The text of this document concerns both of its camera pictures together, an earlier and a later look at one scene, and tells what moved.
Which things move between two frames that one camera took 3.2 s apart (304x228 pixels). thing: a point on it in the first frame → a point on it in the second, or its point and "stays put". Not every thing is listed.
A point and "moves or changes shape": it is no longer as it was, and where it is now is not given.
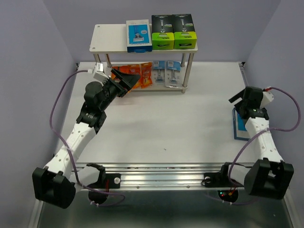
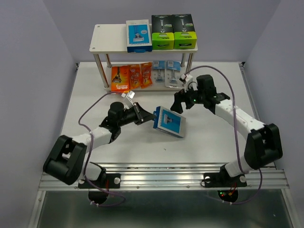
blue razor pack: x=240 y=131 moves or changes shape
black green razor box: x=185 y=37 stays put
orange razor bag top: x=146 y=74 stays put
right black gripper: x=235 y=97 → x=181 y=96
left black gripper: x=127 y=81 → x=142 y=116
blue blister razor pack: x=173 y=75 stays put
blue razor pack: x=138 y=38 stays put
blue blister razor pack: x=158 y=73 stays put
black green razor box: x=163 y=32 stays put
